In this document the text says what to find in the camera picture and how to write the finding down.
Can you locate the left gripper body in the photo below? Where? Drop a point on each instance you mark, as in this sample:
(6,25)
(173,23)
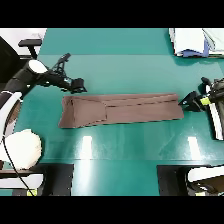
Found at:
(78,85)

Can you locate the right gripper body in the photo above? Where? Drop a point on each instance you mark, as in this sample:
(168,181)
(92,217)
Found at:
(193,101)

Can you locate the brown garment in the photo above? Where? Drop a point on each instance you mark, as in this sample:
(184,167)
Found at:
(123,110)

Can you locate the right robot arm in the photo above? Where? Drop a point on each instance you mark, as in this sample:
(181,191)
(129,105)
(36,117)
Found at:
(216,110)

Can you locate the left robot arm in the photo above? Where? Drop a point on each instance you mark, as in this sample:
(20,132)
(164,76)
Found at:
(23,78)

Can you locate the blue garment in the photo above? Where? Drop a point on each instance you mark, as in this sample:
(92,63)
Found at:
(196,52)

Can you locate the white garment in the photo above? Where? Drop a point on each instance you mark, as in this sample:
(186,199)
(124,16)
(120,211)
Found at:
(188,40)

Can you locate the pale garment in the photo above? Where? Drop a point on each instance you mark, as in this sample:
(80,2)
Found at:
(216,40)

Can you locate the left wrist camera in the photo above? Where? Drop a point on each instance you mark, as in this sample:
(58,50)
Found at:
(62,63)

